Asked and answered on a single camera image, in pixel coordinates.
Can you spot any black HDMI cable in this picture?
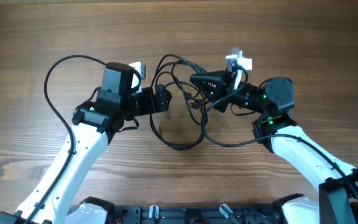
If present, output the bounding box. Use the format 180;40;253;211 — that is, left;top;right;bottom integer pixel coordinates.
163;60;211;128

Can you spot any black USB cable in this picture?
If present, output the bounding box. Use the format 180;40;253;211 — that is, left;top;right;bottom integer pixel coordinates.
149;54;209;152

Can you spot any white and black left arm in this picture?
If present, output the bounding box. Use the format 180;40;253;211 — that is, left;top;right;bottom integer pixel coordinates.
0;62;172;223

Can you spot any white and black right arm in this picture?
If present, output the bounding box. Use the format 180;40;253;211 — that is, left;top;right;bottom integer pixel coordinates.
190;71;358;223

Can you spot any black left camera cable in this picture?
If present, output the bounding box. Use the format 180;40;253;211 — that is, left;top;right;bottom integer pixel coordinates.
20;55;142;224

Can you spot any black camera cable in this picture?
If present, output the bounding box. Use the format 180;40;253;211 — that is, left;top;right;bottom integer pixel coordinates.
203;63;358;224
20;55;142;224

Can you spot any black right camera cable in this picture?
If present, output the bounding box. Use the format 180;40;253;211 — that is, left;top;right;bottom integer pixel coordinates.
203;63;358;224

